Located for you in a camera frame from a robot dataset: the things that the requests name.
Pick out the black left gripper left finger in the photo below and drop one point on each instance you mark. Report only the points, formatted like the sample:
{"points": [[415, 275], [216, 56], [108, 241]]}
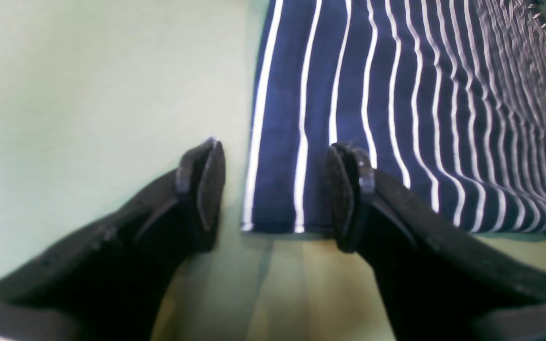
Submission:
{"points": [[107, 280]]}

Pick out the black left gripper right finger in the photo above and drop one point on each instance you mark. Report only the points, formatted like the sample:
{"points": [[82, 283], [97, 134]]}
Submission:
{"points": [[437, 283]]}

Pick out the navy white striped T-shirt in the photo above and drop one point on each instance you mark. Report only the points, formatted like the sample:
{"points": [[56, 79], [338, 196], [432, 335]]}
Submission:
{"points": [[447, 96]]}

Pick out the light green table cloth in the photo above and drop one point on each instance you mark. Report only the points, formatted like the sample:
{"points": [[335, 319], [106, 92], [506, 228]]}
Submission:
{"points": [[98, 98]]}

